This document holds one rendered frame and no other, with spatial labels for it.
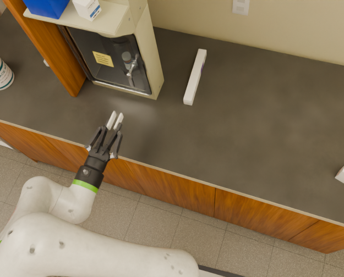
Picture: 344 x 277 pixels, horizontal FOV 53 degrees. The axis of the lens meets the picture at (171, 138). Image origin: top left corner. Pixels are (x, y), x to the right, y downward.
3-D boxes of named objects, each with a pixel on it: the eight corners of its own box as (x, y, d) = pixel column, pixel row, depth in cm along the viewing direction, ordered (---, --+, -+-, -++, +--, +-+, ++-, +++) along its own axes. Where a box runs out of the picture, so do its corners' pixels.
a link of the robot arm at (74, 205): (80, 228, 122) (86, 229, 113) (47, 215, 119) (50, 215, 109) (96, 192, 127) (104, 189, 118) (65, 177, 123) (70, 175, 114)
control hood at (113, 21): (51, 10, 120) (38, -13, 111) (136, 28, 113) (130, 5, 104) (36, 35, 116) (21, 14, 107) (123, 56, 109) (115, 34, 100)
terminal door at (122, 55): (91, 79, 158) (55, 16, 122) (152, 94, 151) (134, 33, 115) (90, 80, 158) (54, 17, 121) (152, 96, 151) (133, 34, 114)
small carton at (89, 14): (88, 4, 106) (82, -11, 100) (101, 10, 104) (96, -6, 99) (78, 16, 104) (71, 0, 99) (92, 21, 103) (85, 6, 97)
